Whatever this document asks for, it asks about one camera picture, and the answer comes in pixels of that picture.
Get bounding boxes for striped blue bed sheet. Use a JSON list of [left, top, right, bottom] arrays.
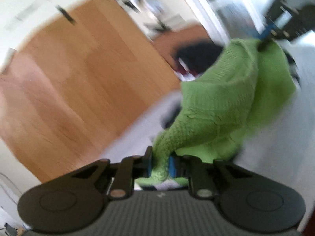
[[101, 32, 314, 231]]

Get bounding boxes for black knit sweater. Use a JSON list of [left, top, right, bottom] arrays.
[[173, 41, 224, 76]]

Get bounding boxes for wooden headboard panel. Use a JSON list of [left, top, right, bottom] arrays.
[[1, 0, 179, 182]]

